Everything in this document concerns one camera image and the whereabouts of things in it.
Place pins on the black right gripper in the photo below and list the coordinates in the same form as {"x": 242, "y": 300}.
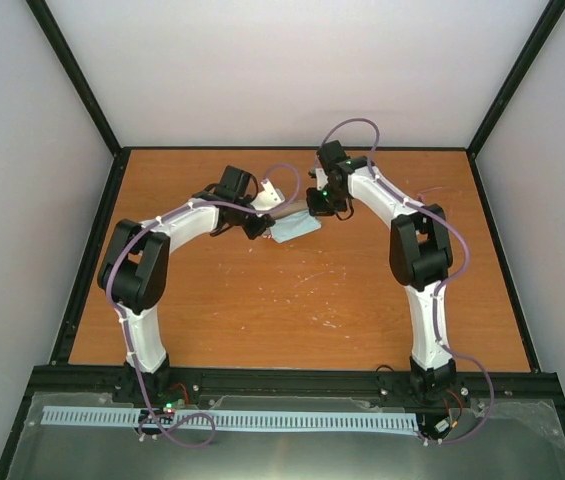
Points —
{"x": 316, "y": 210}

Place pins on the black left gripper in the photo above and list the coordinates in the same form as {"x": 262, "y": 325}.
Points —
{"x": 251, "y": 231}

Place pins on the light blue cleaning cloth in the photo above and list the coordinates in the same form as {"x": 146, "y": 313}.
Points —
{"x": 293, "y": 226}

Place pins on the pink transparent sunglasses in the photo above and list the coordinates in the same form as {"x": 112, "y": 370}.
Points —
{"x": 421, "y": 196}

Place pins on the flag print glasses case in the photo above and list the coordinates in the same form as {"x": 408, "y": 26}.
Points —
{"x": 296, "y": 207}

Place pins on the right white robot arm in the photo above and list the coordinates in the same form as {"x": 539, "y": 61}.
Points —
{"x": 420, "y": 254}

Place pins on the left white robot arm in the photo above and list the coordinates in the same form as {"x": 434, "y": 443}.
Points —
{"x": 134, "y": 271}

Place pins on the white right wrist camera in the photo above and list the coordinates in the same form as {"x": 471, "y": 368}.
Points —
{"x": 320, "y": 177}

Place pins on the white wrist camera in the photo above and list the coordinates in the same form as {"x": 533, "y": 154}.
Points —
{"x": 268, "y": 197}
{"x": 320, "y": 177}

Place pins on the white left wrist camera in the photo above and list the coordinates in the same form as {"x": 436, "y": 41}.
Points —
{"x": 268, "y": 197}

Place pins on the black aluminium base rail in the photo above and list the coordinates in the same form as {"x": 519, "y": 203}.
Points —
{"x": 199, "y": 385}

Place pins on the light blue slotted cable duct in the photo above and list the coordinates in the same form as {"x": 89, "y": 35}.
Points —
{"x": 240, "y": 421}

